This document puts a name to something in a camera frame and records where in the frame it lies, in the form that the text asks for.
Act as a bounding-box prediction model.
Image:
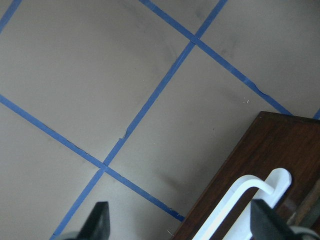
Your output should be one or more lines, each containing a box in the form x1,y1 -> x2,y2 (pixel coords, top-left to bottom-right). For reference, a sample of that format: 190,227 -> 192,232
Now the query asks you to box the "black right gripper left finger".
78,201 -> 111,240

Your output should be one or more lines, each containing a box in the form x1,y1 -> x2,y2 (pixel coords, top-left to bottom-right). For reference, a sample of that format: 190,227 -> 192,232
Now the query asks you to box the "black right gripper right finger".
250,199 -> 298,240

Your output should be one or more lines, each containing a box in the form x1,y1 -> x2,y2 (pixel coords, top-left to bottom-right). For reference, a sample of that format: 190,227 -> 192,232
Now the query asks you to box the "white drawer handle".
193,168 -> 292,240

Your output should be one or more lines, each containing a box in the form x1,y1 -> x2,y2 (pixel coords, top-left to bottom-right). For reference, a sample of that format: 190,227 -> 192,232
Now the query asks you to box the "dark wooden drawer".
173,111 -> 320,240

